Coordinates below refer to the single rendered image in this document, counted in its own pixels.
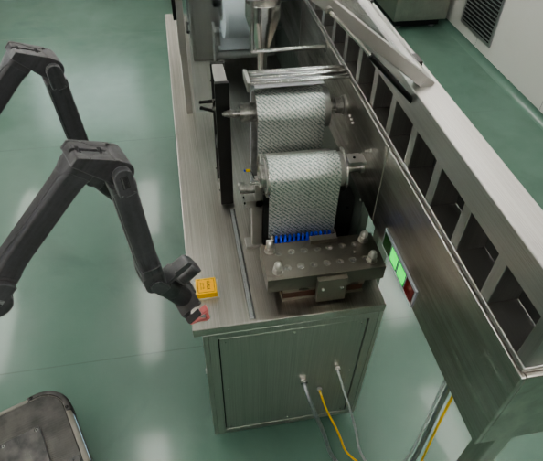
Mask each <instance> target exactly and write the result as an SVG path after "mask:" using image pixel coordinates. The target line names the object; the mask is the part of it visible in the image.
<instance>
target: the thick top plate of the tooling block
mask: <svg viewBox="0 0 543 461"><path fill-rule="evenodd" d="M358 237H359V234H355V235H346V236H338V237H337V241H333V242H326V243H317V244H310V242H309V240H307V241H291V242H284V243H275V244H274V246H275V248H274V249H275V253H274V254H271V255H269V254H266V253H265V252H264V249H265V246H266V245H260V260H261V268H262V272H263V276H264V281H265V284H266V289H267V293H271V292H279V291H286V290H293V289H300V288H307V287H315V286H316V283H317V277H321V276H328V275H336V274H343V273H347V276H348V281H347V282H348V283H349V282H356V281H364V280H371V279H378V278H383V276H384V272H385V270H386V264H385V263H384V260H383V258H382V256H381V254H380V252H379V249H378V246H377V245H376V242H375V240H374V238H373V236H372V233H371V232H370V233H369V234H368V242H367V243H360V242H359V241H358V240H357V238H358ZM371 250H375V251H376V252H377V256H378V257H377V262H376V263H374V264H371V263H368V262H367V260H366V258H367V256H368V254H369V252H370V251H371ZM276 262H281V263H282V266H283V274H282V275H279V276H277V275H274V274H273V273H272V269H273V266H274V264H275V263H276Z"/></svg>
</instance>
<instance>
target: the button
mask: <svg viewBox="0 0 543 461"><path fill-rule="evenodd" d="M195 281H196V290H197V298H198V299H199V298H207V297H214V296H218V291H217V285H216V278H215V277H210V278H203V279H196V280H195Z"/></svg>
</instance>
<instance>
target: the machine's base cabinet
mask: <svg viewBox="0 0 543 461"><path fill-rule="evenodd" d="M383 313H384V311H380V312H374V313H367V314H361V315H354V316H341V317H335V318H328V319H322V320H315V321H308V322H302V323H295V324H288V325H281V326H275V327H263V328H255V329H249V330H242V331H236V332H229V333H222V334H216V335H209V336H203V337H202V338H203V345H204V352H205V360H206V367H207V368H206V374H207V375H208V388H209V396H210V403H211V411H212V418H213V424H214V429H215V434H224V433H230V432H236V431H241V430H247V429H252V428H258V427H263V426H269V425H275V424H280V423H290V422H296V421H302V420H307V419H313V418H314V415H313V413H312V411H311V408H310V406H309V403H308V401H307V399H306V396H305V393H304V389H303V385H301V382H300V380H302V379H307V381H308V383H307V387H308V391H309V393H310V396H311V399H312V402H313V404H314V408H315V409H316V412H317V414H318V416H319V417H324V416H328V414H327V412H326V410H325V407H324V405H323V402H322V400H321V396H320V393H319V391H317V389H316V388H317V387H319V386H321V387H322V391H321V393H322V395H323V398H324V401H325V405H326V408H327V410H328V411H329V413H330V415H335V414H340V413H349V410H348V407H347V404H346V399H345V396H344V394H343V391H342V388H341V384H340V381H339V378H338V375H337V372H335V367H336V366H339V367H340V369H341V370H340V375H341V378H342V381H343V384H344V387H345V390H346V396H347V399H348V401H349V404H350V407H351V410H352V412H353V411H354V410H355V408H356V405H357V399H358V396H359V393H360V390H361V387H362V383H363V380H364V378H365V374H366V371H367V365H368V363H369V360H370V356H371V353H372V350H373V347H374V344H375V340H376V337H377V334H378V329H379V326H380V322H381V319H382V317H383Z"/></svg>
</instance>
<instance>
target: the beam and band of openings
mask: <svg viewBox="0 0 543 461"><path fill-rule="evenodd" d="M368 1H370V3H371V4H372V5H373V6H374V7H375V8H376V9H377V10H378V12H379V13H380V14H381V16H382V17H383V18H384V19H385V20H386V22H387V23H388V24H389V26H390V27H391V28H392V29H393V31H394V32H395V33H396V34H397V36H398V37H399V38H400V40H401V41H402V42H403V43H404V45H405V46H406V47H407V48H408V50H409V51H410V52H411V54H412V56H413V57H414V58H415V59H416V60H417V61H418V62H419V63H420V64H421V65H422V67H423V68H424V69H425V70H426V72H427V73H428V74H429V75H430V77H431V78H432V79H433V81H434V82H435V83H434V84H433V85H432V86H429V87H420V86H419V85H418V84H416V83H415V82H414V81H413V80H411V79H410V78H408V77H407V76H406V75H405V74H403V73H402V72H401V71H400V70H398V69H397V68H395V67H394V66H393V65H392V64H390V63H389V62H388V61H387V60H385V59H384V58H382V57H381V56H380V55H379V54H378V53H377V52H376V51H375V50H373V49H372V48H370V47H369V46H368V45H367V44H365V43H364V42H363V41H361V40H360V39H359V38H357V37H356V38H357V39H358V40H359V41H360V42H361V43H362V44H363V45H364V46H365V47H366V49H367V50H368V51H369V52H370V53H373V54H374V55H375V56H376V57H377V58H378V59H379V61H380V62H381V63H382V64H383V65H384V66H385V67H386V68H387V69H388V70H389V72H390V73H391V74H392V75H393V76H394V77H395V78H396V79H397V80H398V82H399V83H400V84H401V85H402V86H403V87H404V88H405V89H406V90H407V91H408V93H409V94H410V95H411V96H412V102H411V103H409V101H408V100H407V99H406V98H405V97H404V96H403V95H402V94H401V93H400V92H399V91H398V90H397V88H396V87H395V86H394V85H393V84H392V83H391V82H390V81H389V80H388V79H387V78H386V77H385V75H384V74H383V73H382V72H381V71H380V70H379V69H378V68H377V67H376V66H375V65H374V64H373V62H372V61H371V60H370V59H369V58H368V55H367V54H366V52H365V51H364V50H363V49H362V48H361V47H360V46H359V45H358V44H357V43H356V42H355V40H354V39H353V38H351V37H350V36H349V35H348V34H347V33H346V32H345V30H344V29H343V28H342V27H341V26H340V25H339V24H338V23H337V22H336V21H335V20H334V19H333V18H332V17H330V15H328V14H327V13H326V12H325V11H323V10H322V9H321V8H320V7H318V6H317V5H316V4H314V3H313V2H312V1H310V0H306V2H307V4H308V5H309V6H310V8H311V10H312V11H313V13H314V16H315V17H316V19H317V21H318V23H319V24H320V26H321V28H322V29H323V31H324V32H325V34H326V36H327V38H328V39H329V41H330V43H331V45H332V46H333V48H334V50H335V52H336V54H337V56H338V57H339V58H340V60H341V62H342V63H343V64H344V65H345V68H346V69H347V73H348V74H350V78H351V79H352V81H353V82H354V84H355V85H356V87H357V90H358V91H359V93H360V95H361V96H362V98H363V100H364V102H365V103H366V105H367V107H368V109H369V110H370V112H371V113H372V115H373V117H374V118H375V120H376V122H377V124H378V126H379V128H380V130H381V131H382V133H383V134H384V135H385V137H386V139H387V141H388V142H389V145H390V146H391V148H392V150H393V152H394V153H395V155H396V157H397V159H398V160H399V162H400V163H401V165H402V167H403V169H404V170H405V172H406V174H407V175H408V177H409V179H410V181H411V183H412V185H413V186H414V187H415V189H416V191H417V192H418V194H419V196H420V198H421V200H422V202H423V203H424V205H425V207H426V209H427V210H428V211H429V213H430V214H431V217H432V219H433V220H434V222H435V224H436V226H437V227H438V229H439V231H440V232H441V234H442V237H443V238H444V239H445V241H446V242H447V244H448V246H449V248H450V249H451V251H452V253H453V255H454V257H455V259H456V260H457V262H458V263H459V265H460V266H461V268H462V270H463V272H464V274H465V276H466V277H467V279H468V281H469V282H470V284H471V286H472V288H473V289H474V291H475V293H476V294H477V296H478V298H479V299H480V301H481V303H482V305H483V306H484V309H485V310H486V312H487V314H488V315H489V316H490V318H491V320H492V321H493V323H494V325H495V327H496V329H497V331H498V333H499V334H500V336H501V338H502V339H503V340H504V342H505V344H506V346H507V348H508V349H509V351H510V353H511V355H512V356H513V358H514V360H515V361H516V364H517V366H518V367H519V368H520V370H521V371H522V372H528V371H533V370H543V210H542V209H541V208H540V206H539V205H538V204H537V202H536V201H535V200H534V199H533V198H532V197H531V196H530V195H529V194H528V192H527V191H526V190H525V188H524V187H523V186H522V185H521V183H520V182H519V181H518V180H517V179H516V177H515V176H514V175H513V173H512V172H511V171H510V170H509V168H508V167H507V166H506V165H505V163H504V162H503V161H502V160H501V158H500V157H499V156H498V155H497V153H496V152H495V151H494V150H493V148H492V147H491V146H490V145H489V144H488V143H487V142H486V141H485V139H484V138H483V137H482V135H481V134H480V133H479V132H478V131H477V129H476V128H475V127H474V125H473V124H472V123H471V122H470V120H469V119H468V118H467V117H466V116H465V114H464V113H463V112H462V110H461V109H460V108H459V107H458V105H457V104H456V103H455V102H454V101H453V99H452V98H451V97H450V95H449V94H448V93H447V92H446V90H445V89H444V88H443V87H442V86H441V84H440V83H439V82H438V81H437V80H436V79H435V78H434V76H433V75H432V74H431V73H430V71H429V70H428V69H427V68H426V66H425V65H424V64H423V61H422V60H421V58H420V57H419V56H418V54H417V53H414V51H413V50H412V49H411V48H410V46H409V45H408V44H407V43H406V41H405V40H404V39H403V38H402V36H401V35H400V34H399V32H398V31H397V30H396V29H395V28H394V26H392V25H391V24H390V22H389V21H388V20H387V18H386V17H385V16H384V15H383V14H382V12H381V11H380V10H379V9H378V7H377V6H376V5H375V3H374V2H373V0H368Z"/></svg>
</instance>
